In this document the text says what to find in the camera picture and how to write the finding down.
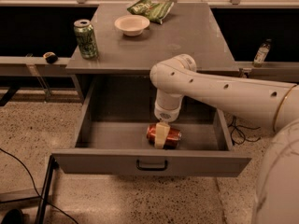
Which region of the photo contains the red coke can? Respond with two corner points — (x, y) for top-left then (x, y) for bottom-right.
(146, 123), (181, 149)

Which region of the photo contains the grey cabinet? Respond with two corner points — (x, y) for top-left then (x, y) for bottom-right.
(64, 2), (240, 105)

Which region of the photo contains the open grey top drawer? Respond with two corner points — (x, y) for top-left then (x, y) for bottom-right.
(52, 77), (250, 177)

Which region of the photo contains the black cable right side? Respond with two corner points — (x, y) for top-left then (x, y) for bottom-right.
(227, 115), (262, 147)

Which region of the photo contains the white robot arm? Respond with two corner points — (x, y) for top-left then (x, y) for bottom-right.
(149, 54), (299, 224)

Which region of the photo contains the green soda can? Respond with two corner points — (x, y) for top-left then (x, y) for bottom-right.
(74, 19), (98, 59)

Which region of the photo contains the green chip bag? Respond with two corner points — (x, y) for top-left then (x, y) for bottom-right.
(126, 0), (174, 24)

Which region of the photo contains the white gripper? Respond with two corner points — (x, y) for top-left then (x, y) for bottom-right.
(154, 103), (181, 149)

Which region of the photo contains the black drawer handle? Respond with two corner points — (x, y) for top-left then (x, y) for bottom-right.
(135, 160), (168, 172)

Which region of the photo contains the black metal leg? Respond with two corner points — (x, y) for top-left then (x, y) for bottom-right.
(35, 155), (58, 224)

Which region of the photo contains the small black round object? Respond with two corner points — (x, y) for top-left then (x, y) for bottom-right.
(43, 52), (58, 63)

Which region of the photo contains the black floor cable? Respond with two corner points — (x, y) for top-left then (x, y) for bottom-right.
(0, 147), (79, 224)

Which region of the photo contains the white bowl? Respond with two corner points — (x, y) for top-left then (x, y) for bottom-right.
(114, 15), (150, 36)

